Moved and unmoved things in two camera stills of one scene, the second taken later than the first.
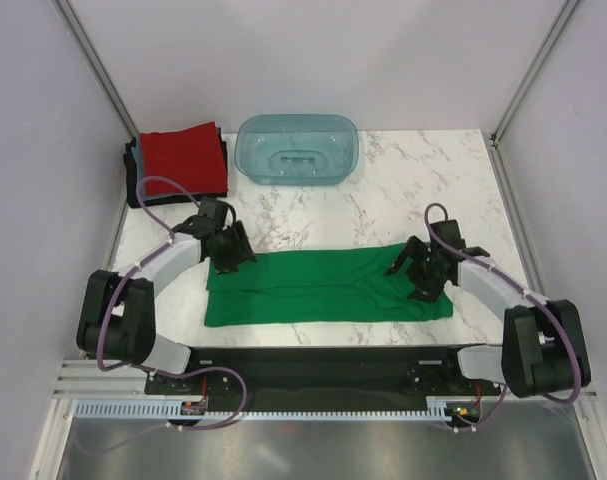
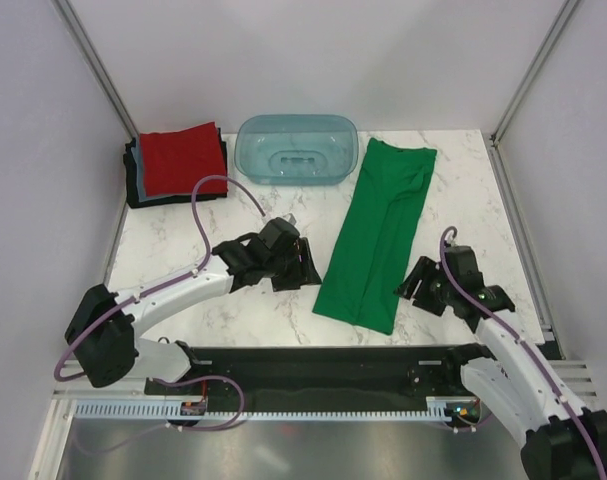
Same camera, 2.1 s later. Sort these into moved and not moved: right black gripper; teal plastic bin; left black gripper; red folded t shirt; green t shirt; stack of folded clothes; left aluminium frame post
Moved: green t shirt; left black gripper; right black gripper
Not moved: stack of folded clothes; left aluminium frame post; red folded t shirt; teal plastic bin
